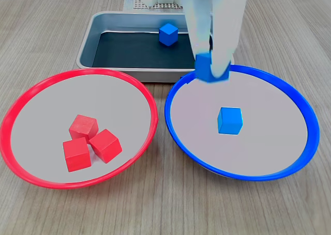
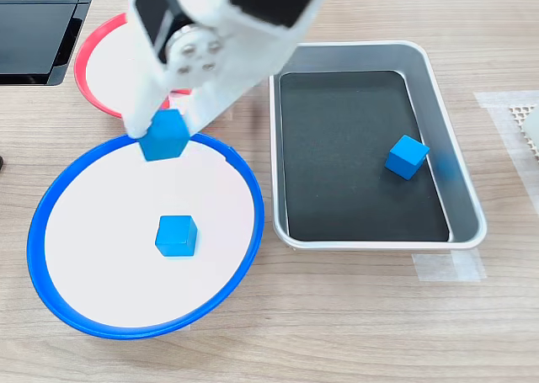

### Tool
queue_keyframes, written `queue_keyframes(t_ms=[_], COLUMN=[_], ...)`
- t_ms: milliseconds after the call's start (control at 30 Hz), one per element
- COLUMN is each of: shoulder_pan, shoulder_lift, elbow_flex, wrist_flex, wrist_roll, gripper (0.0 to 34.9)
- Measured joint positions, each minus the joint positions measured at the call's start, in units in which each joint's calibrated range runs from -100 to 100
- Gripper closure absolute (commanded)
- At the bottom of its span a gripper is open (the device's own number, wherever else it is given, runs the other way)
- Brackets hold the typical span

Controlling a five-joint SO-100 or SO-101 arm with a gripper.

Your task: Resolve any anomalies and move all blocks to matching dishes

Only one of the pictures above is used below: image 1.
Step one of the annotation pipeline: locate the blue-rimmed white plate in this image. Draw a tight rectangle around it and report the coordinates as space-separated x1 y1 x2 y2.
164 64 321 181

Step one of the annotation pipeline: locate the pale perforated base plate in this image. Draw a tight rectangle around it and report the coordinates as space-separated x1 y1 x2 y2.
133 0 183 10

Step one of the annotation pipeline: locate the blue cube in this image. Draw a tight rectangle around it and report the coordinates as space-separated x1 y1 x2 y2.
217 107 244 136
158 23 179 46
194 53 231 83

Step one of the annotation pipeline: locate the black tray mat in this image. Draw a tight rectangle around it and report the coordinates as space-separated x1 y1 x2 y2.
92 31 214 68

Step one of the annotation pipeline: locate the pale translucent sheet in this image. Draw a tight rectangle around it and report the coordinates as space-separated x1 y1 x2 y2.
123 0 187 13

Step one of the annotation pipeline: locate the red-rimmed white plate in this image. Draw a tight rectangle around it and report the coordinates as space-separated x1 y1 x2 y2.
0 68 159 190

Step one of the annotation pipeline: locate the steel tray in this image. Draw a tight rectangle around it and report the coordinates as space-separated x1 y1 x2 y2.
76 11 235 83

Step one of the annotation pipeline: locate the red cube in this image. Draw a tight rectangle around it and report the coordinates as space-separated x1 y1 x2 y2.
63 137 92 173
88 129 123 164
69 114 99 140

